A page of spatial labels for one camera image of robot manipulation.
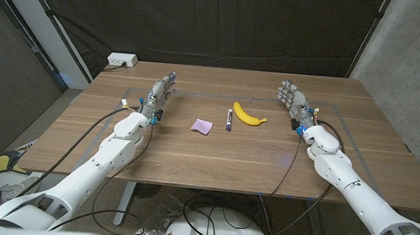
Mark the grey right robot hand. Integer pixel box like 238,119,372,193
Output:
273,79,321,138

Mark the clear plastic bag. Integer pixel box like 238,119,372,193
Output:
140,192,186,235

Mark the white power strip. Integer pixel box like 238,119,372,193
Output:
106,52,139,68

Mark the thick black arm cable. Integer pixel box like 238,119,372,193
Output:
180,109,348,235
15,97,140,207

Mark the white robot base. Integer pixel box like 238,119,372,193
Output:
162,203,274,235

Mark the grey sneaker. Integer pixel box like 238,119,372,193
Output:
0,174,43,205

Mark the black power strip cable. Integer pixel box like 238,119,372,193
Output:
103,61,128,73

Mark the purple and white marker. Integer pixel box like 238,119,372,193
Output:
225,109,234,132

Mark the grey table leg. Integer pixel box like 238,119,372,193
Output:
304,200,329,235

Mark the black backdrop curtain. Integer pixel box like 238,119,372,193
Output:
17,0,389,103

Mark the yellow and black object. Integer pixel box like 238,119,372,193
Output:
0,148,30,178

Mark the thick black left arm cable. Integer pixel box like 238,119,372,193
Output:
15,97,140,207

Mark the white table leg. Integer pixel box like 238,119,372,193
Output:
112,180,138,228

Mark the black backdrop stand pole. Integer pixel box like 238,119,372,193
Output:
345,0,393,82
10,0,99,83

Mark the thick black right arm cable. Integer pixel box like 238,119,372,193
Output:
180,109,348,235

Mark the purple sticky note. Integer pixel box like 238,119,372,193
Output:
189,117,214,136

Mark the yellow toy banana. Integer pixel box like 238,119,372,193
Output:
231,101,270,128

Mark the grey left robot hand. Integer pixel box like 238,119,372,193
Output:
139,69,179,127

